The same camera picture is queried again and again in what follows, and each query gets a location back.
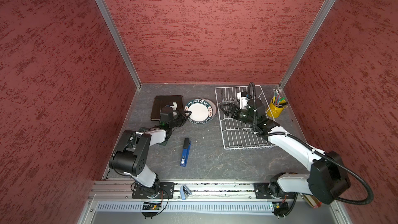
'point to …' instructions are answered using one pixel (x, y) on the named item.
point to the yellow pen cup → (274, 111)
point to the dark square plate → (159, 101)
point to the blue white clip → (184, 191)
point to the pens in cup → (277, 100)
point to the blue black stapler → (185, 152)
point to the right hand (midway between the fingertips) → (222, 111)
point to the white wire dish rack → (237, 134)
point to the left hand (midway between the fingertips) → (192, 114)
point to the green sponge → (164, 142)
